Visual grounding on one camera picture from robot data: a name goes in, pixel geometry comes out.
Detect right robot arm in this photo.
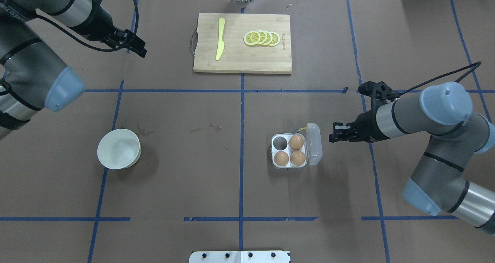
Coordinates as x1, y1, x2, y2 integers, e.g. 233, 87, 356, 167
329, 81, 495, 235

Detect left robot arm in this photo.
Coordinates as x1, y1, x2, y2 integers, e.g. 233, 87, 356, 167
0, 0, 147, 138

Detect wooden cutting board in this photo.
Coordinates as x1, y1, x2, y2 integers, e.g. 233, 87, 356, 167
193, 13, 292, 75

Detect outermost lemon slice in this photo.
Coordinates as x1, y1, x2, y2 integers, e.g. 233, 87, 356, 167
267, 31, 280, 47

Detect brown egg from bowl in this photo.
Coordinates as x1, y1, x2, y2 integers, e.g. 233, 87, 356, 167
273, 151, 289, 167

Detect white bowl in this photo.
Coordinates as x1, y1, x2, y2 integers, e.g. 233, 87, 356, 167
97, 129, 142, 170

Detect yellow and blue rubber bands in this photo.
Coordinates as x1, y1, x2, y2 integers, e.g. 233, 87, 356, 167
291, 126, 307, 134

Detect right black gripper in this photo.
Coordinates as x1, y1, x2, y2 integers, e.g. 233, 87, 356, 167
329, 110, 381, 143

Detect brown egg near cell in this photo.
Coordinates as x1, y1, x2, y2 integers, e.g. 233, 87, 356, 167
290, 150, 307, 167

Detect brown egg far cell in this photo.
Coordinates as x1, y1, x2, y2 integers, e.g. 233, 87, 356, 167
288, 134, 305, 150

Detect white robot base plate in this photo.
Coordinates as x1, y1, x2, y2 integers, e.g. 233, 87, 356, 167
189, 250, 291, 263

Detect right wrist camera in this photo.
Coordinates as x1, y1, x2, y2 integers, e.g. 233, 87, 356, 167
357, 81, 401, 111

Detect yellow plastic knife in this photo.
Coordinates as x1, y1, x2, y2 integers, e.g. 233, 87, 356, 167
215, 17, 226, 61

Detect clear plastic egg box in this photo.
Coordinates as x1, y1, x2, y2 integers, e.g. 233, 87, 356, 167
270, 123, 323, 169

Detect brown egg cell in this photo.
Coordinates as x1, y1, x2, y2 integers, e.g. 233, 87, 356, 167
290, 150, 307, 167
288, 134, 305, 150

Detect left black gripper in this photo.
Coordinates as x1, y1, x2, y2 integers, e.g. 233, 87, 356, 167
77, 5, 147, 58

